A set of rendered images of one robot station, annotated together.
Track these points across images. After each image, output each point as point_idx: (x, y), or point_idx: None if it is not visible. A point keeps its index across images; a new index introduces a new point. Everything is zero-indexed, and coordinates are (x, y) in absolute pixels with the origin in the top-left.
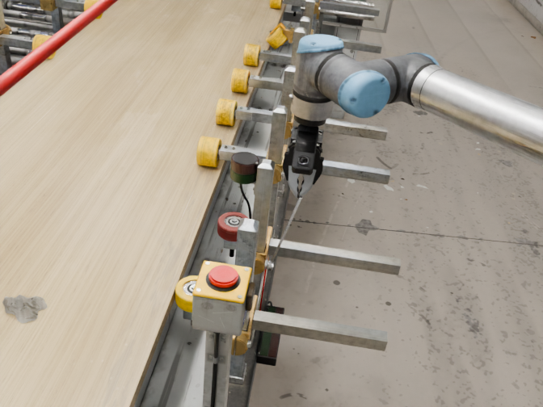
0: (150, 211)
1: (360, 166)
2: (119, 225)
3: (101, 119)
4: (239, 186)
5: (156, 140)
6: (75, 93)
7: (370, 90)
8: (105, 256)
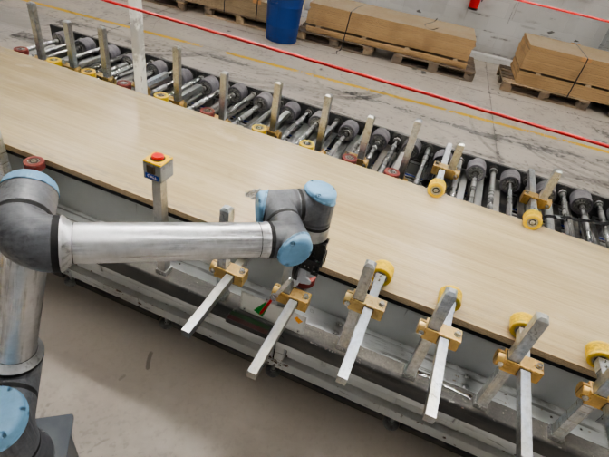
0: None
1: (352, 356)
2: None
3: (435, 239)
4: None
5: (410, 260)
6: (472, 233)
7: (256, 200)
8: None
